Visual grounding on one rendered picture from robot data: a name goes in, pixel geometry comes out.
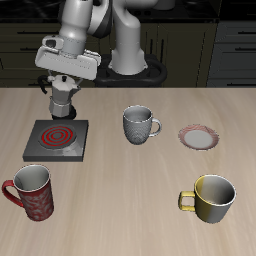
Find small pink fluted dish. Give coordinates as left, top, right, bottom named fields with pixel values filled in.
left=177, top=123, right=221, bottom=152

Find flat black base plate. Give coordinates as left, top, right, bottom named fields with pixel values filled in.
left=93, top=53, right=168, bottom=89

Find silver moka pot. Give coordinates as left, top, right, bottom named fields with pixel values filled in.
left=37, top=74, right=82, bottom=120

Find grey textured mug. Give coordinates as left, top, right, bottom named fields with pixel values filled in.
left=122, top=105, right=163, bottom=146

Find red patterned mug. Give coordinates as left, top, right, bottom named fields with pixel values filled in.
left=1, top=163, right=55, bottom=223

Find dark kitchen cupboards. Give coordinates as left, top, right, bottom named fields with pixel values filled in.
left=0, top=0, right=256, bottom=89

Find dark grey stove plate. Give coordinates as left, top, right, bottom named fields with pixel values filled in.
left=22, top=119, right=90, bottom=164

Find yellow and grey mug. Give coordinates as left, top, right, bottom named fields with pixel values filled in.
left=177, top=174, right=238, bottom=225

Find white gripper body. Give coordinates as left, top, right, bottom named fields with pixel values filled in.
left=34, top=45, right=102, bottom=82

